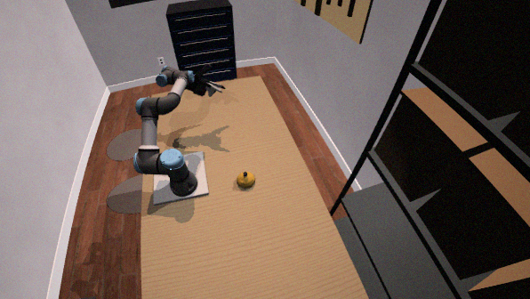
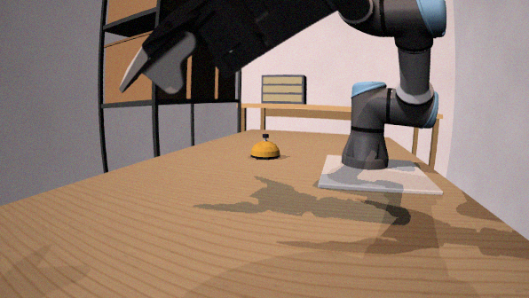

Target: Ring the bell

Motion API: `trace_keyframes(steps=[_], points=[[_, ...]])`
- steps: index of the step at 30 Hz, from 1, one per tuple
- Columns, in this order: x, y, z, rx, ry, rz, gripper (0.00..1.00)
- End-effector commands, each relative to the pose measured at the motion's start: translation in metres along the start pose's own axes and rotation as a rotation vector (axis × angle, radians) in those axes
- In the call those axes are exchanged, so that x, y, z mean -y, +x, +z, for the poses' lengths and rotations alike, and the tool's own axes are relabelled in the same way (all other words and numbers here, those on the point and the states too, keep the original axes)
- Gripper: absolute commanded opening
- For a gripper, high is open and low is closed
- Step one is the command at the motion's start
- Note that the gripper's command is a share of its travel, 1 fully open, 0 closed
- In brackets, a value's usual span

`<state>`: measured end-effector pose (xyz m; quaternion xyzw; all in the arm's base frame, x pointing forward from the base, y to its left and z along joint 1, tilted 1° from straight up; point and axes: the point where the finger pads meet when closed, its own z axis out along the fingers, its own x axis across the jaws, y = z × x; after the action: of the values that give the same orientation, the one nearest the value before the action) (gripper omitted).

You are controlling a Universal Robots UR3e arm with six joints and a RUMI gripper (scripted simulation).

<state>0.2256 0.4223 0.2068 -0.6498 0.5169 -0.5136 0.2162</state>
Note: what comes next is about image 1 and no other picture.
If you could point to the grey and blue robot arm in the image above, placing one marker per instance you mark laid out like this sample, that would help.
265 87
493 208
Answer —
171 162

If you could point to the golden yellow dome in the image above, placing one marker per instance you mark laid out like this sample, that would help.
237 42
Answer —
245 181

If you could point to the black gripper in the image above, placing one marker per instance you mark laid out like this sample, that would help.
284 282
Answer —
200 89

